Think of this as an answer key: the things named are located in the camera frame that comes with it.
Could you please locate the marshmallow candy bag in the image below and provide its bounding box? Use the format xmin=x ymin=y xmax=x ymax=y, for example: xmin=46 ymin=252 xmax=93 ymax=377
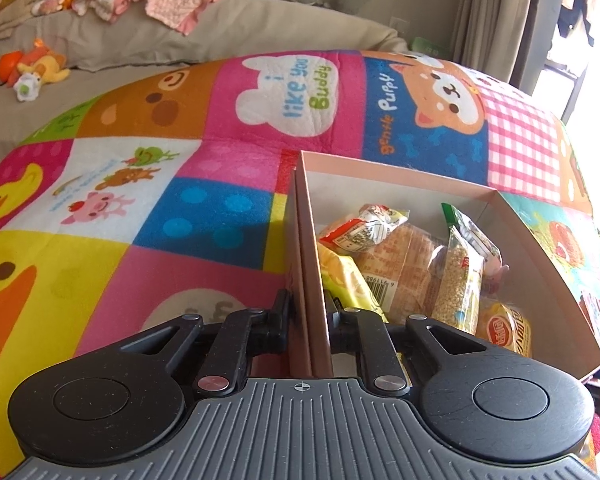
xmin=317 ymin=204 xmax=411 ymax=255

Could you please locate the sesame snack bar packet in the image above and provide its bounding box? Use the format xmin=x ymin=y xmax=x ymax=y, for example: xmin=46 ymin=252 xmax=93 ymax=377
xmin=431 ymin=228 xmax=483 ymax=335

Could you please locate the yellow long snack bar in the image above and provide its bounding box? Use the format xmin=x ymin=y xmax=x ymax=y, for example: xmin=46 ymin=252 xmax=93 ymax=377
xmin=476 ymin=298 xmax=532 ymax=358

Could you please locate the pink cardboard box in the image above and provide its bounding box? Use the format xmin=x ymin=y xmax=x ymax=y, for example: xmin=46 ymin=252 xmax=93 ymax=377
xmin=285 ymin=152 xmax=600 ymax=378

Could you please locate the cartoon biscuit ball bag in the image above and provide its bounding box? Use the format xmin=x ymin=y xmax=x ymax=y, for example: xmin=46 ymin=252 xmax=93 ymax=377
xmin=441 ymin=203 xmax=509 ymax=296

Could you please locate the colourful cartoon play mat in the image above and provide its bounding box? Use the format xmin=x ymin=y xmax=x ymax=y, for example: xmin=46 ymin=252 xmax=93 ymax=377
xmin=0 ymin=51 xmax=600 ymax=479

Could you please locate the orange yellow plush toy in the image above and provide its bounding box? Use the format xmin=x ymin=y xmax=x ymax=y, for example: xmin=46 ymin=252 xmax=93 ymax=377
xmin=0 ymin=39 xmax=71 ymax=102

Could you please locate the beige sofa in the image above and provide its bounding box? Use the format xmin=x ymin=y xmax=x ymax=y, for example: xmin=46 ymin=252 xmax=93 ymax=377
xmin=0 ymin=0 xmax=407 ymax=162

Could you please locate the beige curtain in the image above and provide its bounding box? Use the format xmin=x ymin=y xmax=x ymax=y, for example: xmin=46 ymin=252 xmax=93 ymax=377
xmin=451 ymin=0 xmax=531 ymax=82

